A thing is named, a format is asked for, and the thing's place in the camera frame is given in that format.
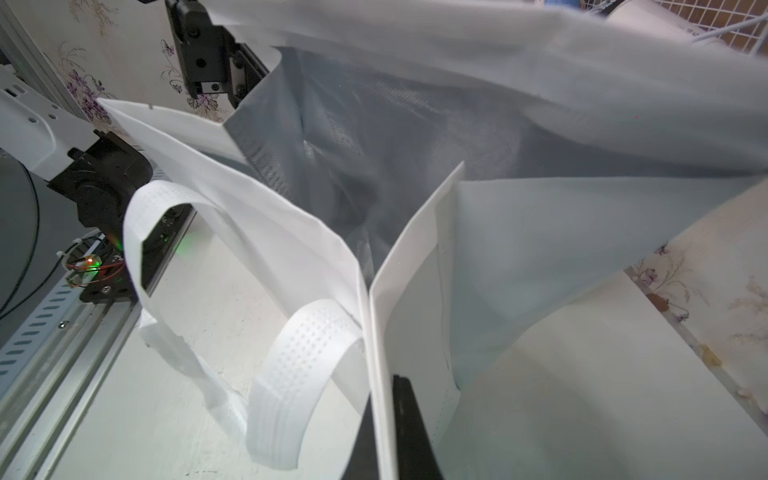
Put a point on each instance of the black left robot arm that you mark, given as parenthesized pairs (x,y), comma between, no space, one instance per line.
(98,170)

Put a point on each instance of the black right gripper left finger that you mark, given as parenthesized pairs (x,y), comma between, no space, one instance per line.
(363,461)

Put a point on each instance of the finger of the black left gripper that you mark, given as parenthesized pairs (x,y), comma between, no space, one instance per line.
(246,72)

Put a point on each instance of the white wire wall basket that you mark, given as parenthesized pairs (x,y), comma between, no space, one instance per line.
(740,25)

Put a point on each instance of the white insulated delivery bag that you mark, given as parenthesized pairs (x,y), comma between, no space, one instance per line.
(432,189)

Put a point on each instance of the white cylinder canister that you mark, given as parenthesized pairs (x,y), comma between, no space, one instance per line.
(648,17)

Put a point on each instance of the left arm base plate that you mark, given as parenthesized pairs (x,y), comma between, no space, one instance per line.
(106,276)

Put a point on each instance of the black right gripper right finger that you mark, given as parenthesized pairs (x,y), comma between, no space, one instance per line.
(415,456)

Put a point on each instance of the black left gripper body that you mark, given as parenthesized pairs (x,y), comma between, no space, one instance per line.
(202,48)

